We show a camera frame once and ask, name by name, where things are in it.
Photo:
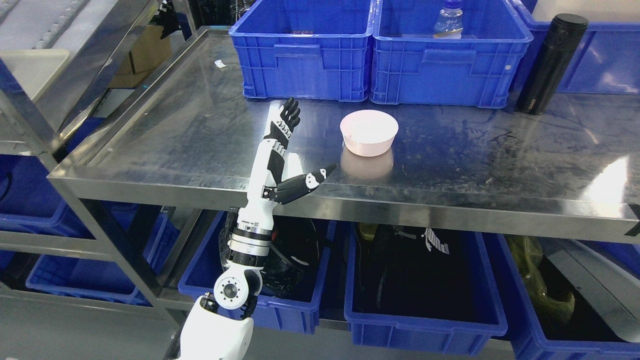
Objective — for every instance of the blue bin lower middle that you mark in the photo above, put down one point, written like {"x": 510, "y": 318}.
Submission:
{"x": 427, "y": 334}

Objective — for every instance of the pink bowl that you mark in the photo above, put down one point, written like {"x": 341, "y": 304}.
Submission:
{"x": 368, "y": 132}

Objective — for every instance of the black helmet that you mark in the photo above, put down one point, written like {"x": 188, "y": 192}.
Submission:
{"x": 294, "y": 253}

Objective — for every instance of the blue bin lower right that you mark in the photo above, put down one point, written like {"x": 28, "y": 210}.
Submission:
{"x": 524, "y": 330}

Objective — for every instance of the blue bin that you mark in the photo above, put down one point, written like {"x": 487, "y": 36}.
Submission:
{"x": 411, "y": 66}
{"x": 299, "y": 314}
{"x": 306, "y": 49}
{"x": 427, "y": 334}
{"x": 524, "y": 330}
{"x": 607, "y": 60}

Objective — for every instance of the blue bin top left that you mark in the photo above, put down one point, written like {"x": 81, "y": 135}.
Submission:
{"x": 306, "y": 49}

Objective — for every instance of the blue bin lower left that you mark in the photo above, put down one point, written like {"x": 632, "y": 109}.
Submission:
{"x": 299, "y": 314}

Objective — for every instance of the blue bin top right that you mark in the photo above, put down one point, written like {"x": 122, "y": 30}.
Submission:
{"x": 607, "y": 60}

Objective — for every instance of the cardboard box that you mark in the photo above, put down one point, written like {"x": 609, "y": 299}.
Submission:
{"x": 149, "y": 51}

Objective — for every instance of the clear water bottle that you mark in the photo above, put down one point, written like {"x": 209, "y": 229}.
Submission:
{"x": 449, "y": 24}

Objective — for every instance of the yellow green plastic bag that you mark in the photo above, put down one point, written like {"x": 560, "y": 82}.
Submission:
{"x": 554, "y": 303}

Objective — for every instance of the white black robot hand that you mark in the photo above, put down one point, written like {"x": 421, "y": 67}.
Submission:
{"x": 267, "y": 188}

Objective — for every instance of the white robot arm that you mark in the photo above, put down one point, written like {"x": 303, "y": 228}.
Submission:
{"x": 220, "y": 325}

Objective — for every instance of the blue bin top middle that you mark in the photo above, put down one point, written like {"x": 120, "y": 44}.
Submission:
{"x": 411, "y": 66}

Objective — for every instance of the black thermos bottle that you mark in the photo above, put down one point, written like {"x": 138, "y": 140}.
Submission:
{"x": 560, "y": 43}

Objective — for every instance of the black bag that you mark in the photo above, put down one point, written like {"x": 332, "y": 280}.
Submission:
{"x": 415, "y": 272}

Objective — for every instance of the steel shelf cart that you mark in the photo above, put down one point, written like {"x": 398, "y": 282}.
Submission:
{"x": 188, "y": 137}

